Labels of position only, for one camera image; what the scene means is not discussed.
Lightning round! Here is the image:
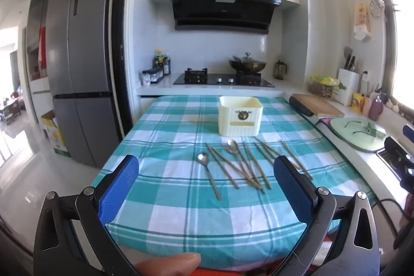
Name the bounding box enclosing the dark wooden furniture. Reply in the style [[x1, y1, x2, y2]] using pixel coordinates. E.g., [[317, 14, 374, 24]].
[[0, 95, 23, 125]]

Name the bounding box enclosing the cream utensil holder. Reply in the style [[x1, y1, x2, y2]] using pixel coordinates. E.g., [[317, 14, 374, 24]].
[[217, 96, 263, 137]]

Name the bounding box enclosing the teal checked tablecloth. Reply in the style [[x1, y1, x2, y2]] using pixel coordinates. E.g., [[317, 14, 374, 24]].
[[90, 95, 377, 264]]

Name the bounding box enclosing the silver metal spoon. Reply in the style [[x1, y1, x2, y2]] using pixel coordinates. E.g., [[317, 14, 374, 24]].
[[197, 152, 223, 201]]

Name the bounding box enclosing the person's left hand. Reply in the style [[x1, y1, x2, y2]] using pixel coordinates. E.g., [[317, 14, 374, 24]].
[[134, 253, 202, 276]]

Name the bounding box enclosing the grey refrigerator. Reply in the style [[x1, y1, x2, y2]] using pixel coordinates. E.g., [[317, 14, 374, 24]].
[[45, 0, 125, 168]]

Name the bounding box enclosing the hanging printed towel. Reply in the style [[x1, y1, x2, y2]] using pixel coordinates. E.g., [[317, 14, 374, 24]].
[[353, 1, 371, 41]]

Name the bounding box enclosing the spice jar set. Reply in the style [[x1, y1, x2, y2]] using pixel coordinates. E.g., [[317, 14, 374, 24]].
[[141, 68, 164, 86]]

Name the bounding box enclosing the wire basket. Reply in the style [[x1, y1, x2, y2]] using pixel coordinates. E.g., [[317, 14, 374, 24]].
[[308, 80, 338, 99]]

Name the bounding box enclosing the red cloth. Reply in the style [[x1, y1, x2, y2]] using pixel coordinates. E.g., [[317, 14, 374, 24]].
[[38, 26, 47, 70]]

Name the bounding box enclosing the pile of wooden chopsticks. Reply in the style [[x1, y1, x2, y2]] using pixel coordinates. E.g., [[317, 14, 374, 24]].
[[205, 138, 314, 194]]

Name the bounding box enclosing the yellow cardboard box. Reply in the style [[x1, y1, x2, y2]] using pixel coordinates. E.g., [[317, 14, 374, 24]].
[[40, 110, 71, 158]]

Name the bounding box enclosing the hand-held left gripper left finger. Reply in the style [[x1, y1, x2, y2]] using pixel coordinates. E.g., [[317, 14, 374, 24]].
[[33, 154, 139, 276]]

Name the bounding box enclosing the black door frame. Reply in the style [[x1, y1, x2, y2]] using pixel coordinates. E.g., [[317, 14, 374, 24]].
[[110, 0, 135, 139]]

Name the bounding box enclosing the person's right forearm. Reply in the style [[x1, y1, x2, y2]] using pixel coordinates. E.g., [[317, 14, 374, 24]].
[[395, 197, 414, 251]]

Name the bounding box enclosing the black gas cooktop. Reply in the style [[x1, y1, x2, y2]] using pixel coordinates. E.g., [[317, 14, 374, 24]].
[[173, 68, 275, 88]]

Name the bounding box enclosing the light green sink cover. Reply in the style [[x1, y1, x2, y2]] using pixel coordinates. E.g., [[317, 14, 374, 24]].
[[330, 117, 387, 153]]

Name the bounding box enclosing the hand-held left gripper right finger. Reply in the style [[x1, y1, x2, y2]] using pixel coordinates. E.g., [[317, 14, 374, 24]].
[[273, 155, 380, 276]]

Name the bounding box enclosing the black cable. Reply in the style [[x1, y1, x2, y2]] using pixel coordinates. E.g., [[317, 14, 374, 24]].
[[370, 197, 400, 239]]

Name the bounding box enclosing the brass tinted metal spoon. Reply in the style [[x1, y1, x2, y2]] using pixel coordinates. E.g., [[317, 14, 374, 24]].
[[226, 139, 259, 188]]

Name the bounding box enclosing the dark wok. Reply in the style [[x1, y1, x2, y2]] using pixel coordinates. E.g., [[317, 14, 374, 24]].
[[228, 54, 268, 73]]

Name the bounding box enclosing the yellow plastic bag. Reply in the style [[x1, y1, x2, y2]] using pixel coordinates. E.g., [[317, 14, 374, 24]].
[[311, 75, 341, 86]]

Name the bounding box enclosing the purple soap bottle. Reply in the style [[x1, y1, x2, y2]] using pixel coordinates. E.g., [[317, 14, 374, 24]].
[[369, 95, 385, 121]]

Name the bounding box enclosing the white knife block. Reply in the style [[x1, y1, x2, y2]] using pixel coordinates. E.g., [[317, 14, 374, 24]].
[[337, 68, 360, 107]]

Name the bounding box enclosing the black range hood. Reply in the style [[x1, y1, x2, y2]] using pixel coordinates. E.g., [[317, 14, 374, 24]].
[[168, 0, 282, 35]]

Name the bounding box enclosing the glass pitcher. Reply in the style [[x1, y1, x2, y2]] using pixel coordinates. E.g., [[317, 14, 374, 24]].
[[275, 60, 288, 80]]

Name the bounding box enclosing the yellow snack packet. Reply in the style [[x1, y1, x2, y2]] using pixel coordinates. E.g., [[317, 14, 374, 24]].
[[351, 93, 365, 111]]

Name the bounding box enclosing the glass wok lid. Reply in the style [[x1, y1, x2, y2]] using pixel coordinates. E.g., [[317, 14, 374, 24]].
[[238, 53, 259, 65]]

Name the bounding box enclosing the white shelving unit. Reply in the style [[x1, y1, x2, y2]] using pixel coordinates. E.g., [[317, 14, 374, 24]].
[[25, 0, 54, 94]]

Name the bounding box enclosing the window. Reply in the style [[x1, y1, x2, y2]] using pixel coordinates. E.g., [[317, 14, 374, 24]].
[[369, 0, 414, 124]]

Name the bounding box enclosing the wooden cutting board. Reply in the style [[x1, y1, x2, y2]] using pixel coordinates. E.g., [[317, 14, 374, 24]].
[[293, 94, 345, 117]]

